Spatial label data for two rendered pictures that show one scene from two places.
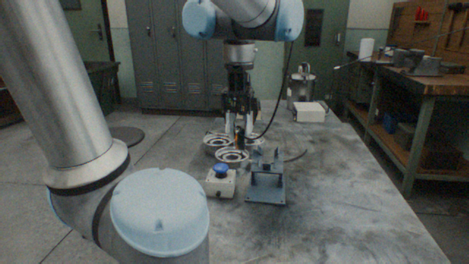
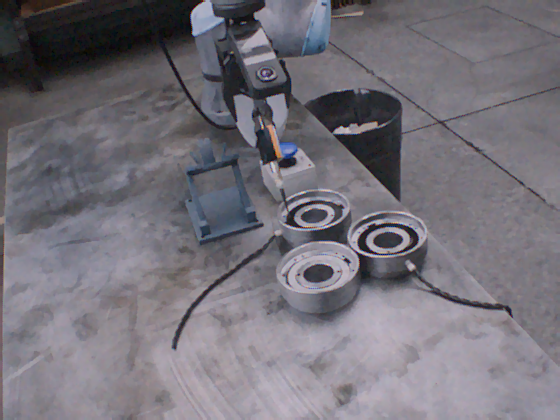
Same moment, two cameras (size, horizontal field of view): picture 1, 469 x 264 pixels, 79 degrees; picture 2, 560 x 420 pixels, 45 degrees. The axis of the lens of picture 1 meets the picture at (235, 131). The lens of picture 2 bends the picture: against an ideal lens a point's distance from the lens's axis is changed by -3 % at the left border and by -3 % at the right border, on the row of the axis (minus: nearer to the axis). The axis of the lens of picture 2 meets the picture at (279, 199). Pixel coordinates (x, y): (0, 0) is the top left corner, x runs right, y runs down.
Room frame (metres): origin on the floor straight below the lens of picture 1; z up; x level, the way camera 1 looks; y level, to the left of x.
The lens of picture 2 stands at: (1.56, -0.32, 1.38)
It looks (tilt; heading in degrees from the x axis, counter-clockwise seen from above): 32 degrees down; 159
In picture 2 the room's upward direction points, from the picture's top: 10 degrees counter-clockwise
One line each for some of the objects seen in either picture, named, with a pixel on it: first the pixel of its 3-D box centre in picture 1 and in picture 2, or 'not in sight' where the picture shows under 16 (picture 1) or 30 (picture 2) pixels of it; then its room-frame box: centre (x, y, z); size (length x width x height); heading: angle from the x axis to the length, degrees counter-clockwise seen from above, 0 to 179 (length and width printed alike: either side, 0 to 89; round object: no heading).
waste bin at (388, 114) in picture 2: not in sight; (355, 167); (-0.23, 0.63, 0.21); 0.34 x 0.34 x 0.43
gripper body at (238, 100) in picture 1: (238, 88); (244, 41); (0.69, -0.01, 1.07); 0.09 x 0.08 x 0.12; 170
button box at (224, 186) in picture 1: (220, 183); (287, 172); (0.65, 0.04, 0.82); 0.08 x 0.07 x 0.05; 173
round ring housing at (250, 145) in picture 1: (248, 144); (319, 278); (0.91, -0.05, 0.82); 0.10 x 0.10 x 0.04
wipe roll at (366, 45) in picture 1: (366, 49); not in sight; (2.80, -1.24, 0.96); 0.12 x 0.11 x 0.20; 83
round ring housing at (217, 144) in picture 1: (218, 144); (388, 245); (0.91, 0.06, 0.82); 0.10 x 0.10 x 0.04
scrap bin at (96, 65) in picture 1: (73, 92); not in sight; (3.63, 2.11, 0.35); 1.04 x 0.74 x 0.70; 83
